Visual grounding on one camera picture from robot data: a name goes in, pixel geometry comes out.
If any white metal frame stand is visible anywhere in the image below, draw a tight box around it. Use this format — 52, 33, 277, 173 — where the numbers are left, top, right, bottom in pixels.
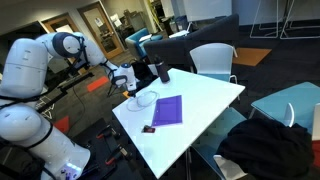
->
249, 0, 288, 40
279, 0, 320, 41

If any red handled black clamp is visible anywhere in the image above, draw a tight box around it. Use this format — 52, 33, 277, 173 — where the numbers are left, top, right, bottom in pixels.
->
95, 124, 122, 140
104, 145, 133, 166

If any black jacket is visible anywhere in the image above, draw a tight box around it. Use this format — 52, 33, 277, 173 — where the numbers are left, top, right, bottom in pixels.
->
215, 117, 316, 180

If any dark grey sofa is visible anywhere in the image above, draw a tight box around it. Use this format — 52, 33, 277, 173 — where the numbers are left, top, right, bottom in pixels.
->
143, 13, 241, 73

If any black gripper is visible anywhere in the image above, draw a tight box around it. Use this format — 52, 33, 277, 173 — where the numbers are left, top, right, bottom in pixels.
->
126, 79, 139, 99

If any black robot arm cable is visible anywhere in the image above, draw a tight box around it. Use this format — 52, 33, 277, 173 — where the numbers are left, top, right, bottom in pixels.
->
64, 34, 118, 79

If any blue bin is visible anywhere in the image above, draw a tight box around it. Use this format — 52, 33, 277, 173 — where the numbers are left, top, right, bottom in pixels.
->
174, 14, 190, 33

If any white cable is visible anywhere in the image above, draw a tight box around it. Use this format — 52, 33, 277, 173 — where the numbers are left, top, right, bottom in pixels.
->
125, 89, 161, 113

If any purple plastic folder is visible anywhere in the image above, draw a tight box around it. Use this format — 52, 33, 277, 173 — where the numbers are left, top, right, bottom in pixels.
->
151, 94, 184, 128

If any small red key fob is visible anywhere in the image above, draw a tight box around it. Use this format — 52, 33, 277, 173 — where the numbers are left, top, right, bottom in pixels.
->
141, 124, 157, 134

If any small white table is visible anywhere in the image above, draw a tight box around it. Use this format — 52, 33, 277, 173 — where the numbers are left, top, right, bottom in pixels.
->
168, 29, 192, 39

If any white whiteboard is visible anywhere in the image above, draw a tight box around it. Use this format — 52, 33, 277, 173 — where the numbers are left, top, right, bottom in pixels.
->
182, 0, 233, 23

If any wooden door with window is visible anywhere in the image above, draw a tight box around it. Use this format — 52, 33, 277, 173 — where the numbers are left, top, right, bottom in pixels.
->
77, 1, 125, 60
41, 13, 81, 35

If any teal armchair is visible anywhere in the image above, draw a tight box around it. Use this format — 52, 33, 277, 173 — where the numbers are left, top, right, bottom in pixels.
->
124, 27, 164, 61

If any teal table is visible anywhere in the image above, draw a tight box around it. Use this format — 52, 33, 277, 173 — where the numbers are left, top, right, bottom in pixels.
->
250, 81, 320, 134

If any black robot stand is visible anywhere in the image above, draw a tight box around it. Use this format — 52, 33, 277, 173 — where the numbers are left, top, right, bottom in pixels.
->
71, 116, 141, 180

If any black bag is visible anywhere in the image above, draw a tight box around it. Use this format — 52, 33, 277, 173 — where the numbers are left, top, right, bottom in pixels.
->
131, 59, 158, 89

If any dark insulated water bottle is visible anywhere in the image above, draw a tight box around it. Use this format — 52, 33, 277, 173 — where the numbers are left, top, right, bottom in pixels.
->
153, 54, 171, 84

